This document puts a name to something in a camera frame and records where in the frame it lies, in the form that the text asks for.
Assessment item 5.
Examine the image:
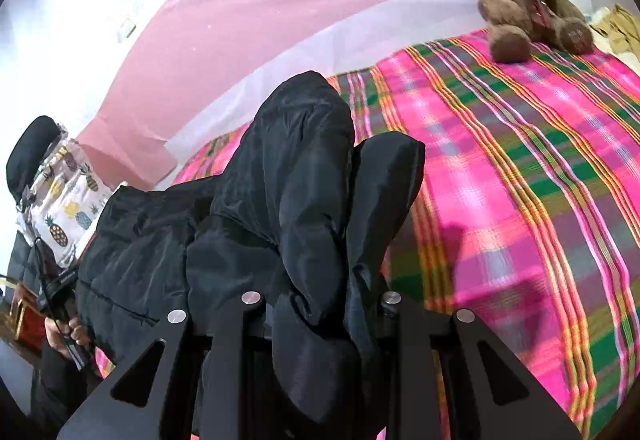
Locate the black puffer jacket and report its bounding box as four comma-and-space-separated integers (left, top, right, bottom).
76, 72, 425, 424

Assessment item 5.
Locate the person's left hand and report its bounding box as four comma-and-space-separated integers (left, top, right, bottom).
44, 316, 91, 360

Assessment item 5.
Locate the pineapple print fabric organizer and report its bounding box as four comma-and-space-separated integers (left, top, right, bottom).
15, 125, 113, 268

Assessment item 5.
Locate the black headrest cushion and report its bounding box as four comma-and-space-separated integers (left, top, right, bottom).
6, 115, 62, 204

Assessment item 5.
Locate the pink plaid bed sheet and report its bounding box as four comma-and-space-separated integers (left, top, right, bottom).
94, 29, 640, 440

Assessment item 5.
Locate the yellow crumpled cloth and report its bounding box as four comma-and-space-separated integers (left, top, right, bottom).
589, 4, 639, 58

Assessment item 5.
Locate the white bed guard rail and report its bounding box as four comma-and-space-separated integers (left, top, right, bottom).
156, 0, 484, 189

